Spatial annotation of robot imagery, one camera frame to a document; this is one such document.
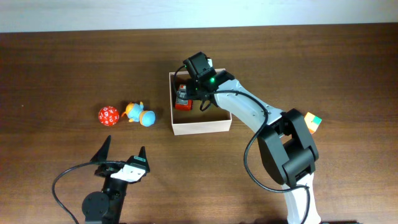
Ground red toy fire truck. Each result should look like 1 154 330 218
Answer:
175 85 193 111

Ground colourful puzzle cube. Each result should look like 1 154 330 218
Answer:
304 112 322 134

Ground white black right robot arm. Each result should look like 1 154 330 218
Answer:
188 70 321 223

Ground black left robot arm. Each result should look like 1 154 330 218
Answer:
81 136 150 224

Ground beige cardboard box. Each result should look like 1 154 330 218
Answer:
169 72 233 136

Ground red ball with white letters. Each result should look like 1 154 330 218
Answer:
98 106 120 126

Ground blue orange toy figure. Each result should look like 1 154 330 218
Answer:
121 102 156 127

